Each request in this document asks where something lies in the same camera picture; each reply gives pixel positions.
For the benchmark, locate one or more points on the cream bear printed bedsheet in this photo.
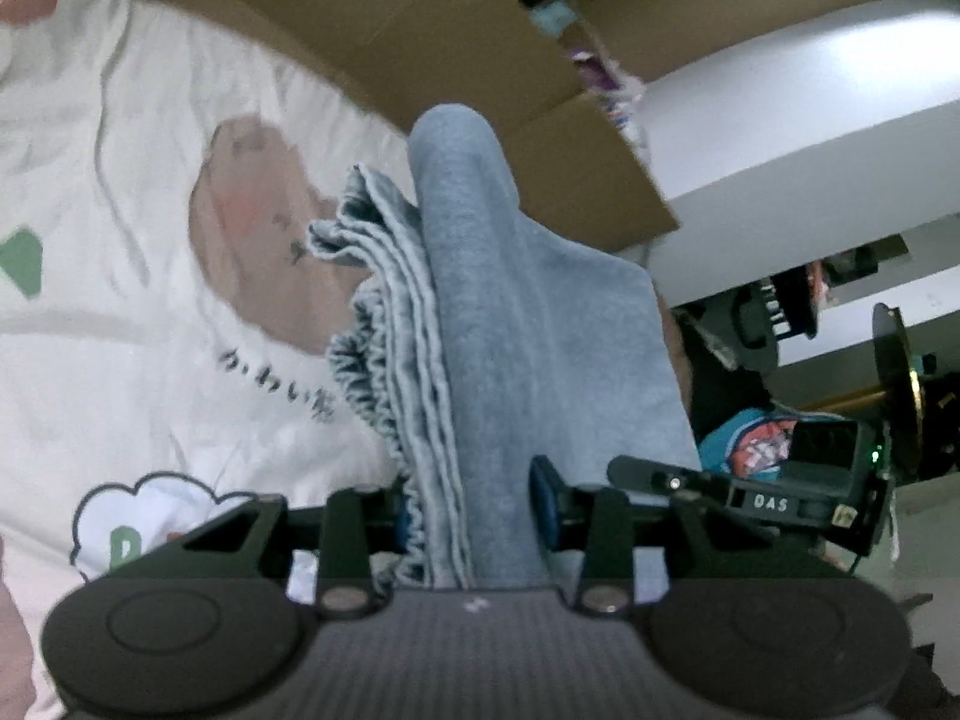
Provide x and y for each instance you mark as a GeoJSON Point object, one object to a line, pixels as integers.
{"type": "Point", "coordinates": [112, 202]}

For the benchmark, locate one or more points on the teal printed garment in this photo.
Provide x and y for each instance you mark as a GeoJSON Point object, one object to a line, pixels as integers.
{"type": "Point", "coordinates": [750, 442]}

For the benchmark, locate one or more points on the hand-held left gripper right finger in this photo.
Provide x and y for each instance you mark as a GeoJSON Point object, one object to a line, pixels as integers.
{"type": "Point", "coordinates": [544, 510]}

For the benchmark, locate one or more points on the black brass-rimmed disc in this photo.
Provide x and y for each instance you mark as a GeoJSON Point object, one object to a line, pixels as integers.
{"type": "Point", "coordinates": [900, 382]}

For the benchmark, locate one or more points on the purple white packet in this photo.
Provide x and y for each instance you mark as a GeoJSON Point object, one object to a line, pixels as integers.
{"type": "Point", "coordinates": [607, 90]}

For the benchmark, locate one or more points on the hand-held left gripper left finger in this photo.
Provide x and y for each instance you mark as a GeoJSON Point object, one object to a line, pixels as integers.
{"type": "Point", "coordinates": [403, 529]}

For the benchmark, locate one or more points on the white cabinet panel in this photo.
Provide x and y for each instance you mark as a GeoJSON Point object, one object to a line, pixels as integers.
{"type": "Point", "coordinates": [787, 112]}

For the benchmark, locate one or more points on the black chair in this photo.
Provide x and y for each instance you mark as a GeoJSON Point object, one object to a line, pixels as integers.
{"type": "Point", "coordinates": [780, 307]}

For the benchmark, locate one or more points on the blue denim pants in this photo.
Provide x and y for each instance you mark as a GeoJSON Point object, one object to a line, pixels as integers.
{"type": "Point", "coordinates": [525, 330]}

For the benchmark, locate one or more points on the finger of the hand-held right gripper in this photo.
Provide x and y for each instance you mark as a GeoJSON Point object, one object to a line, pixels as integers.
{"type": "Point", "coordinates": [660, 476]}

